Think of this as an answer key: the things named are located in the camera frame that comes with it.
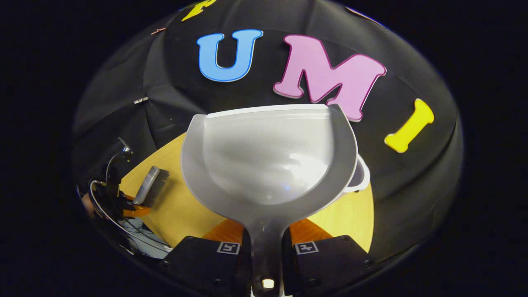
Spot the yellow wooden desktop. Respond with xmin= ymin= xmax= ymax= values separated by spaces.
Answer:
xmin=120 ymin=132 xmax=375 ymax=253

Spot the small grey broom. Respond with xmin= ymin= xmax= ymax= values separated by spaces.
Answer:
xmin=133 ymin=166 xmax=170 ymax=207

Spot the grey dustpan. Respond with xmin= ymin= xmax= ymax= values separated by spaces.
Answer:
xmin=180 ymin=103 xmax=358 ymax=297

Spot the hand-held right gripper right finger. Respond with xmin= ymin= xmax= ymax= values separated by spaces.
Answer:
xmin=283 ymin=219 xmax=375 ymax=297

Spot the white ribbed garbage bin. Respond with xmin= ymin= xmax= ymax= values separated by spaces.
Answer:
xmin=344 ymin=155 xmax=370 ymax=193

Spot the white cable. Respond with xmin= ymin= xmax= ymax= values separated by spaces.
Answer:
xmin=89 ymin=180 xmax=174 ymax=253

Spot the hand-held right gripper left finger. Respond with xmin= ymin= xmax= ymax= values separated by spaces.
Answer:
xmin=159 ymin=219 xmax=252 ymax=297

